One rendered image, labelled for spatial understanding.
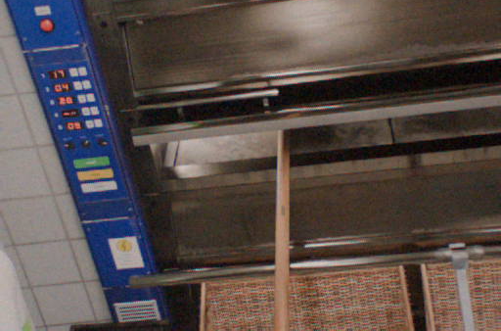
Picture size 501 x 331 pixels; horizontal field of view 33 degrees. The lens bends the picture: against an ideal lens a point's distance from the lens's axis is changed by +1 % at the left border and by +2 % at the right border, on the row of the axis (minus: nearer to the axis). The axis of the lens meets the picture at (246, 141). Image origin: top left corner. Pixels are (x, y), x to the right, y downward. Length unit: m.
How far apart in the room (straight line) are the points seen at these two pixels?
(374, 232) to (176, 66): 0.69
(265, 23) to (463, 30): 0.44
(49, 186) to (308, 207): 0.68
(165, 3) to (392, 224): 0.83
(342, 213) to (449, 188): 0.28
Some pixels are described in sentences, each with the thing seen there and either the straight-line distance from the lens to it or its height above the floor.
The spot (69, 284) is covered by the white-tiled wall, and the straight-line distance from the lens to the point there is 2.48.
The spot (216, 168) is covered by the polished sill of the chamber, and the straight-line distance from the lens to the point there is 2.19.
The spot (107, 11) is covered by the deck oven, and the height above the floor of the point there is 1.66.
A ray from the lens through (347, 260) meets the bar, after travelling 1.85.
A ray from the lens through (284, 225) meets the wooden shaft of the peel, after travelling 1.92.
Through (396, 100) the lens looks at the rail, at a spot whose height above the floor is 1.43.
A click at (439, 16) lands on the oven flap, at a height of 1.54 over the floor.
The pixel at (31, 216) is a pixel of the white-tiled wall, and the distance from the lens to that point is 2.35.
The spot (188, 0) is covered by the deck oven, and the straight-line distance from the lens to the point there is 1.94.
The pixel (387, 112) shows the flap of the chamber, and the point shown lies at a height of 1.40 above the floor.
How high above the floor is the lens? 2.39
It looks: 32 degrees down
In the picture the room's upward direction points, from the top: 11 degrees counter-clockwise
